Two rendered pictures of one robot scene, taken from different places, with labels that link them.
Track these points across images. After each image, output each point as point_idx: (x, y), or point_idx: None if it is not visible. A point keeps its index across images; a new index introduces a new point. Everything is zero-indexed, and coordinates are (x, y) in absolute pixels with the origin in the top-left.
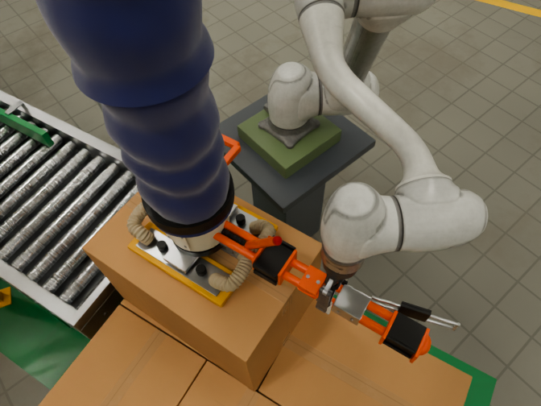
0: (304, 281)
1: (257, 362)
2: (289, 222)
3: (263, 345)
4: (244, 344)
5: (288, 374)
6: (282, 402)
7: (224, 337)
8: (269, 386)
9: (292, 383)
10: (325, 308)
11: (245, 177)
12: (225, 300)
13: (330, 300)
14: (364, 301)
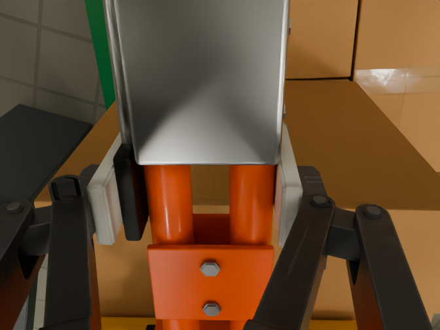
0: (240, 307)
1: (382, 146)
2: (44, 169)
3: (364, 167)
4: (425, 236)
5: (297, 43)
6: (349, 24)
7: (427, 279)
8: (334, 63)
9: (308, 27)
10: (402, 250)
11: (32, 324)
12: (343, 327)
13: (325, 241)
14: (160, 20)
